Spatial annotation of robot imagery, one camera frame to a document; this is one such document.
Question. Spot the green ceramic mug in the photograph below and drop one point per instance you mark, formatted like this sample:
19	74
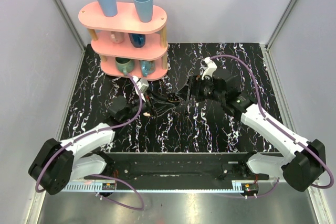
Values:
125	65

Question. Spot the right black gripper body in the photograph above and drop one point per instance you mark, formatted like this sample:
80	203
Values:
205	89

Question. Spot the pink three-tier wooden shelf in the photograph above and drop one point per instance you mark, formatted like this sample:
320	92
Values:
127	21

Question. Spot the pink mug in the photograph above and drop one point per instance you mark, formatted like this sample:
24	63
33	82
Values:
117	37

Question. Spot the controller board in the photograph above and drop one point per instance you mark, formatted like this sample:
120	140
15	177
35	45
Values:
107	186
251	188

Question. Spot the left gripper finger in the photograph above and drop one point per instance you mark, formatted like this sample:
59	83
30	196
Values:
161	109
158	99

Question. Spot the black earbud charging case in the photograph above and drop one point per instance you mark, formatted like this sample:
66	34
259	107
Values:
173	98

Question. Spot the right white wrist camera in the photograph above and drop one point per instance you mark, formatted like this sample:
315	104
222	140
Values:
210	68

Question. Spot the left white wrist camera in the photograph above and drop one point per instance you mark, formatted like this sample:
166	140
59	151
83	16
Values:
142	86

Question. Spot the short light blue cup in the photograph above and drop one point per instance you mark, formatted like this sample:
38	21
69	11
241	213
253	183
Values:
144	9

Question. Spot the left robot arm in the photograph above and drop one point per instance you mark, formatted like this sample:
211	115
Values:
59	162

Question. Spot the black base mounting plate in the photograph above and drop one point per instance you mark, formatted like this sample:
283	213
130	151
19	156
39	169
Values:
179	171

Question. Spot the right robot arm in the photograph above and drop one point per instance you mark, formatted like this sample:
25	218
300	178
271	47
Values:
301	161

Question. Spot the dark blue mug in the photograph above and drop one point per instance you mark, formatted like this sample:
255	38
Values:
137	40

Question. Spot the right controller board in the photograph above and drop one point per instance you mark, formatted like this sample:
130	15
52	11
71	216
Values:
251	188

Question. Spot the blue butterfly mug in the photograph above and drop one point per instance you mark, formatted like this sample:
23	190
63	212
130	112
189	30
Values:
147	67

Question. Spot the left controller board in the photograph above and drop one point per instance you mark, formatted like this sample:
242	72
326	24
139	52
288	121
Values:
107	186

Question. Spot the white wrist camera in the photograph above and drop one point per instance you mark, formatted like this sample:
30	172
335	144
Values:
142	86
210	68

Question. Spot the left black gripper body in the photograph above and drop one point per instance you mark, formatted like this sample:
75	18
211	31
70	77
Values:
150	104

